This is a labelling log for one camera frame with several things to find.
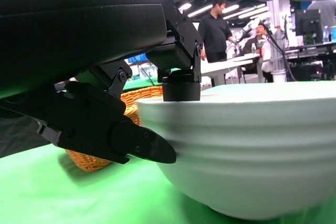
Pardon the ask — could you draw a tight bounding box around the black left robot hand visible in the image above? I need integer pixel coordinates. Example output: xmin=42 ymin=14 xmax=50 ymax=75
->
xmin=0 ymin=0 xmax=204 ymax=164

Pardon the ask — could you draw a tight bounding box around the pale green bowl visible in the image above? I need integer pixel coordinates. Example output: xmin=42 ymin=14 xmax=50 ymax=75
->
xmin=136 ymin=81 xmax=336 ymax=221

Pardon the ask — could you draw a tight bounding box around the orange wicker basket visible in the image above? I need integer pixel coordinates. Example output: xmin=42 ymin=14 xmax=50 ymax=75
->
xmin=65 ymin=85 xmax=165 ymax=173

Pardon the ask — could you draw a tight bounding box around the black backdrop curtain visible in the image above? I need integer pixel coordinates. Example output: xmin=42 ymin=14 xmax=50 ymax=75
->
xmin=0 ymin=113 xmax=52 ymax=158

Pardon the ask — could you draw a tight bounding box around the standing person in black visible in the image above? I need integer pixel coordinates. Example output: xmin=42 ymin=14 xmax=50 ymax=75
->
xmin=198 ymin=0 xmax=234 ymax=63

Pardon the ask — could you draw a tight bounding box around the white office table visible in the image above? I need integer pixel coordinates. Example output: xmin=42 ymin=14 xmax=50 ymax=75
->
xmin=201 ymin=56 xmax=254 ymax=87

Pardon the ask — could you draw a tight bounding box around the green tablecloth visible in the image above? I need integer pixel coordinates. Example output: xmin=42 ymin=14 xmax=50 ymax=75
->
xmin=0 ymin=79 xmax=336 ymax=224

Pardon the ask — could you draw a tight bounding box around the seated person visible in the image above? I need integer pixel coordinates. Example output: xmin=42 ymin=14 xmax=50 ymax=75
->
xmin=240 ymin=23 xmax=276 ymax=83

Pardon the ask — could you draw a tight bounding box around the white column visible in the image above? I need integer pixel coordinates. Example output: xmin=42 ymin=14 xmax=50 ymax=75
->
xmin=267 ymin=0 xmax=290 ymax=83

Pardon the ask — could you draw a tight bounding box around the black computer monitor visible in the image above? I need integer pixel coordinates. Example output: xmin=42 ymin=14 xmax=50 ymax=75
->
xmin=295 ymin=8 xmax=323 ymax=37

